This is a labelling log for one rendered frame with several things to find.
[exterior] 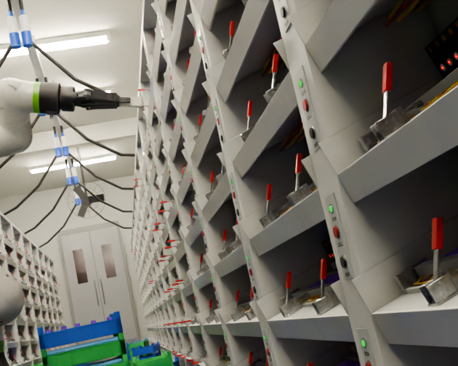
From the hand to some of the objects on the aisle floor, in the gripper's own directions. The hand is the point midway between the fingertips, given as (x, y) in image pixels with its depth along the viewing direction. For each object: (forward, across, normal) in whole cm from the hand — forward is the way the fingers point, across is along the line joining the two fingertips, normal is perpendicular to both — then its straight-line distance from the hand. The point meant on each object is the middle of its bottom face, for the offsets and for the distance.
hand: (131, 102), depth 206 cm
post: (+50, +35, -98) cm, 115 cm away
